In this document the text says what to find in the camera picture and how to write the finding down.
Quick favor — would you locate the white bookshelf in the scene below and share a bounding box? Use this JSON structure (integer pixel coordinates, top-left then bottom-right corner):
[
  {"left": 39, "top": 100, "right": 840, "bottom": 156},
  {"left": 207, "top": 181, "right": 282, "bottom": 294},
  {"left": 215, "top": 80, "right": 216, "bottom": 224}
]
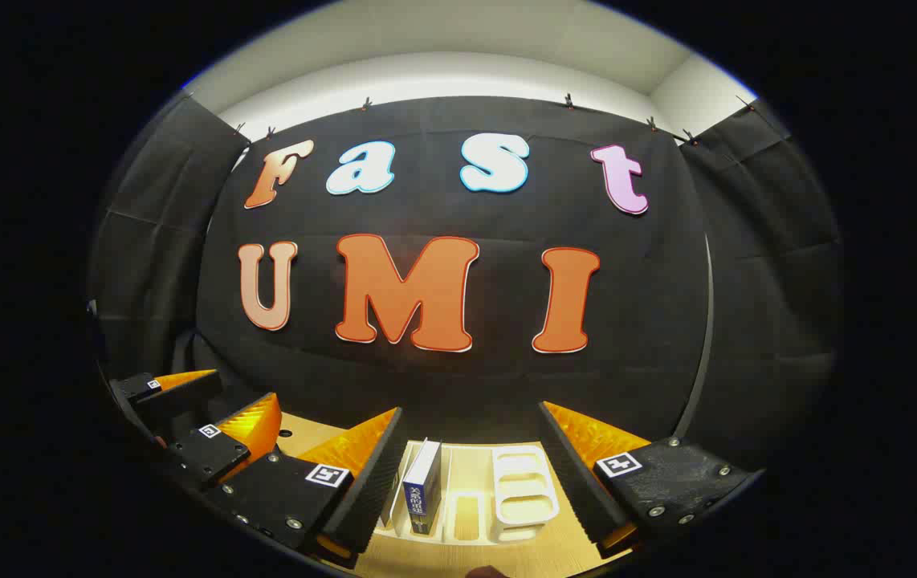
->
[{"left": 374, "top": 439, "right": 562, "bottom": 547}]

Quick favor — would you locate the row of black cloth clips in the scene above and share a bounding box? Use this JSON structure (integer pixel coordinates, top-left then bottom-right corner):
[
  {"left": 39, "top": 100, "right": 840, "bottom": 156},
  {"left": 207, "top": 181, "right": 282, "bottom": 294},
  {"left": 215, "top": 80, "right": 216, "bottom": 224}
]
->
[{"left": 185, "top": 91, "right": 756, "bottom": 147}]

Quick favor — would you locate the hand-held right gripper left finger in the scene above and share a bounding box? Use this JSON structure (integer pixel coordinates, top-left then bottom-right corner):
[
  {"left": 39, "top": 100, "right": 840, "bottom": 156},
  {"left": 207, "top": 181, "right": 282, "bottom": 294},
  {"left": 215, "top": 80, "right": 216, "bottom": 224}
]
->
[{"left": 206, "top": 405, "right": 405, "bottom": 571}]

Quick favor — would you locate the blue cover book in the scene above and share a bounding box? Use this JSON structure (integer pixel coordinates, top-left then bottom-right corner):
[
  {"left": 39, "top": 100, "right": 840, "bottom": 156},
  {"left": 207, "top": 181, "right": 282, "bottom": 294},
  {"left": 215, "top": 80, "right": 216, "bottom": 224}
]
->
[{"left": 402, "top": 438, "right": 443, "bottom": 536}]

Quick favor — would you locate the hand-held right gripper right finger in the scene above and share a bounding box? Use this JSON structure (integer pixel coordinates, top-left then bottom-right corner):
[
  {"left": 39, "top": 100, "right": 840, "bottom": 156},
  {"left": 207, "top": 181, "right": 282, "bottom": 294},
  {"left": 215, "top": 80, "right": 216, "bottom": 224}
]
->
[{"left": 537, "top": 400, "right": 764, "bottom": 560}]

